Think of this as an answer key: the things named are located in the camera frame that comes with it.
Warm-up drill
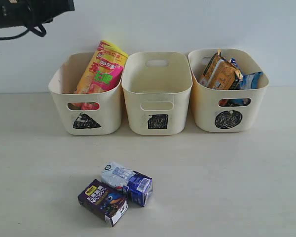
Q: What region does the purple juice carton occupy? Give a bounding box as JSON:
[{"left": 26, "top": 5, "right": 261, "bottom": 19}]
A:
[{"left": 77, "top": 179, "right": 128, "bottom": 227}]

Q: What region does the orange instant noodle packet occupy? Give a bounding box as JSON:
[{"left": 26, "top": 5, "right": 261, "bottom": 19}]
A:
[{"left": 198, "top": 50, "right": 243, "bottom": 90}]

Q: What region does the yellow chips can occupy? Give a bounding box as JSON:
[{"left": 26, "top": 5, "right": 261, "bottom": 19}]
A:
[{"left": 87, "top": 39, "right": 121, "bottom": 75}]

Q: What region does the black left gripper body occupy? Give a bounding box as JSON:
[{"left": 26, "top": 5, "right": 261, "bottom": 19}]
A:
[{"left": 0, "top": 0, "right": 75, "bottom": 29}]

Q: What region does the cream bin with triangle mark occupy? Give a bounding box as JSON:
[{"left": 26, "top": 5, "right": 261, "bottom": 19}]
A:
[{"left": 48, "top": 52, "right": 123, "bottom": 135}]

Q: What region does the white blue milk carton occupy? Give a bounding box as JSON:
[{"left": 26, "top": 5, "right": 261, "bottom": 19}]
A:
[{"left": 101, "top": 162, "right": 153, "bottom": 207}]

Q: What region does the blue instant noodle packet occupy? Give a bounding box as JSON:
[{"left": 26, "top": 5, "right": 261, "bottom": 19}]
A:
[{"left": 219, "top": 71, "right": 263, "bottom": 107}]

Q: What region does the cream bin with square mark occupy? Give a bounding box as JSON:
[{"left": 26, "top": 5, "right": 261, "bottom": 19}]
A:
[{"left": 121, "top": 52, "right": 193, "bottom": 135}]

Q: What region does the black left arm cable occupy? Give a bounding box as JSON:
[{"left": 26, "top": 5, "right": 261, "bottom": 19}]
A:
[{"left": 0, "top": 14, "right": 55, "bottom": 41}]

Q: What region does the cream bin with circle mark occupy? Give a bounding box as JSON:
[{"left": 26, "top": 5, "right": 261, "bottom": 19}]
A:
[{"left": 187, "top": 48, "right": 269, "bottom": 132}]

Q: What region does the pink chips can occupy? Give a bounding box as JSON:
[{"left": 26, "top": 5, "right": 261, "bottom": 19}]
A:
[{"left": 74, "top": 45, "right": 128, "bottom": 94}]

